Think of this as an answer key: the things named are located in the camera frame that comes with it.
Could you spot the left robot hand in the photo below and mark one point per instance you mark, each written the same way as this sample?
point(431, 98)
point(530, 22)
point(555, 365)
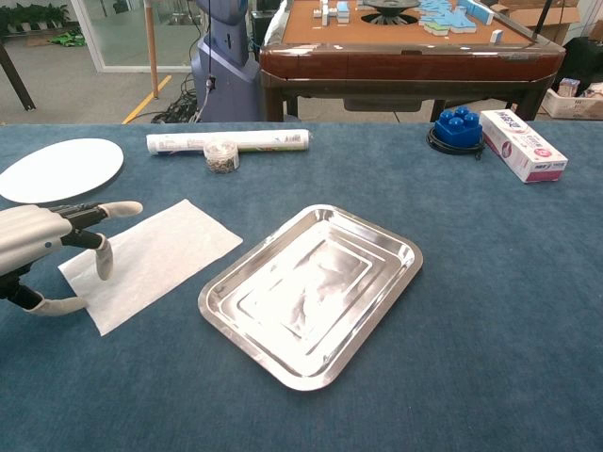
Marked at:
point(33, 230)

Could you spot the translucent white sheet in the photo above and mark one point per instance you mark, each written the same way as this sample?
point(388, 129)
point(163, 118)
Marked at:
point(160, 259)

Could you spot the stainless steel tray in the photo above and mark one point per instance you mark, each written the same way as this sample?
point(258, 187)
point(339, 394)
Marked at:
point(306, 296)

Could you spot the white round plate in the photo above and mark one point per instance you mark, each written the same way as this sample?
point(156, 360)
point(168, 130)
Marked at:
point(61, 169)

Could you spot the black table leg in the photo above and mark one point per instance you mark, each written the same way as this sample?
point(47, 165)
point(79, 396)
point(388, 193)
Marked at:
point(19, 85)

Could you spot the green item on floor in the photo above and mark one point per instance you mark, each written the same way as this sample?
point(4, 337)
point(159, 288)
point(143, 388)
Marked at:
point(68, 38)

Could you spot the small clear jar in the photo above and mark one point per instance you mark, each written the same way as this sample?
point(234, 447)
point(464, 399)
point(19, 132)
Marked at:
point(221, 157)

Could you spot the row of potted plants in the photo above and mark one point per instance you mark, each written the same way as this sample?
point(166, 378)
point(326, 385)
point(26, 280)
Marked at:
point(33, 16)

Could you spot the wooden pole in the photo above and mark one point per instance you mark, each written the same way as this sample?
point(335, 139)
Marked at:
point(151, 47)

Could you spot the blue grey machine base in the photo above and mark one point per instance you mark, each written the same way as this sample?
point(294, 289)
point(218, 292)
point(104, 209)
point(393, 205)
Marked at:
point(226, 80)

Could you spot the white rolled film tube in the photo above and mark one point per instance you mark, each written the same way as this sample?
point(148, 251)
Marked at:
point(264, 140)

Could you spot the stacked mahjong tile cluster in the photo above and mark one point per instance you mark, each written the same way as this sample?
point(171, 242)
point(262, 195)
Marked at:
point(332, 11)

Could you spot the brown mahjong table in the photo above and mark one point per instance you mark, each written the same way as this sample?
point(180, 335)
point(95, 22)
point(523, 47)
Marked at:
point(400, 61)

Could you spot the black mahjong table centre dome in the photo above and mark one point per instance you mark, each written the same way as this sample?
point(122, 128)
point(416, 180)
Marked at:
point(391, 9)

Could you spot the blue building block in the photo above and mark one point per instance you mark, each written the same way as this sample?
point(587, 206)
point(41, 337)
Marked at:
point(457, 132)

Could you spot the white pink toothpaste box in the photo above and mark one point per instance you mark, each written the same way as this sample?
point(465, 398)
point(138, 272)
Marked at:
point(523, 150)

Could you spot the single mahjong tile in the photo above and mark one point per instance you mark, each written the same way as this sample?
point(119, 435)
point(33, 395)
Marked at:
point(496, 36)

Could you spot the white plastic crate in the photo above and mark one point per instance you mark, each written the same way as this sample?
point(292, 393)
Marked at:
point(565, 108)

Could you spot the black tripod stand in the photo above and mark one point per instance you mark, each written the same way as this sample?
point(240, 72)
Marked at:
point(541, 21)

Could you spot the small carton in crate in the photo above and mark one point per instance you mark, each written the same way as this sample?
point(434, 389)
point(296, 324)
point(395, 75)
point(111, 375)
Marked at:
point(569, 87)

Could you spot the cardboard box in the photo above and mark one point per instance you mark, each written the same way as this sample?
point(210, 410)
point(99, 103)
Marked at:
point(560, 16)

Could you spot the black bag behind table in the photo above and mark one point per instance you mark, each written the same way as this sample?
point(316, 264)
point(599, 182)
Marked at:
point(584, 61)

